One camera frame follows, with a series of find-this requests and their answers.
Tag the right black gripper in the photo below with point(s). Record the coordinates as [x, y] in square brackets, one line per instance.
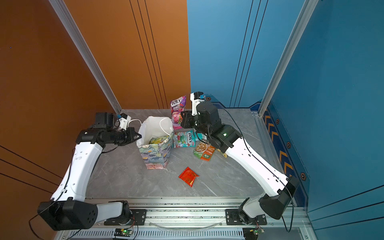
[187, 119]

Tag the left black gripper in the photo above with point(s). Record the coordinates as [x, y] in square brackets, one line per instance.
[130, 132]

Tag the purple Fox's candy bag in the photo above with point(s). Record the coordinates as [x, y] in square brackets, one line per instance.
[177, 107]

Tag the floral paper gift bag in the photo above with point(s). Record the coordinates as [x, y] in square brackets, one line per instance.
[155, 156]

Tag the red small snack packet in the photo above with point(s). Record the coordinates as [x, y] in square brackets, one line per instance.
[188, 176]

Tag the green Fox's candy bag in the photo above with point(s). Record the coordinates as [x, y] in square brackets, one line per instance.
[159, 140]

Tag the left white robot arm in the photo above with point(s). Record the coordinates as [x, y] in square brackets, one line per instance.
[67, 208]

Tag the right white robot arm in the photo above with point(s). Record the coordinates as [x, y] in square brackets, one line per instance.
[278, 189]

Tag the teal Fox's candy bag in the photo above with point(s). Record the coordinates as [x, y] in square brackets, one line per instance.
[184, 139]

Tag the teal snack packet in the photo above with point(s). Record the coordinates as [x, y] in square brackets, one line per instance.
[200, 136]

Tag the green orange snack packet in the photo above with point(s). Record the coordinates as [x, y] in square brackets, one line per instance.
[204, 151]

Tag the left green circuit board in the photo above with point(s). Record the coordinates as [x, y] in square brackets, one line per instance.
[123, 233]

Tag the green circuit board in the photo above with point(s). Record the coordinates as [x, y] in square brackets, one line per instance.
[257, 231]
[123, 233]

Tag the right green circuit board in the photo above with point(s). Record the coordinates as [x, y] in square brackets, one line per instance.
[257, 231]

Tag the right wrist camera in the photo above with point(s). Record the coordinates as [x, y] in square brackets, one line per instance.
[196, 98]

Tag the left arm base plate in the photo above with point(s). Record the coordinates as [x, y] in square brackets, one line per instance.
[135, 217]

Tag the aluminium front rail frame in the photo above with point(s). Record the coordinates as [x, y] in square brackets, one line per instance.
[198, 218]

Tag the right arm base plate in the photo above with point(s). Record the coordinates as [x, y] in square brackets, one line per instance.
[234, 217]

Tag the left aluminium corner post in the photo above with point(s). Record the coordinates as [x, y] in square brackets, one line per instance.
[76, 36]

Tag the aluminium corner post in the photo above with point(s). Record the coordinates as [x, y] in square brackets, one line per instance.
[294, 38]
[76, 36]

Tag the right aluminium corner post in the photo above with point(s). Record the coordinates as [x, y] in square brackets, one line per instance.
[294, 38]

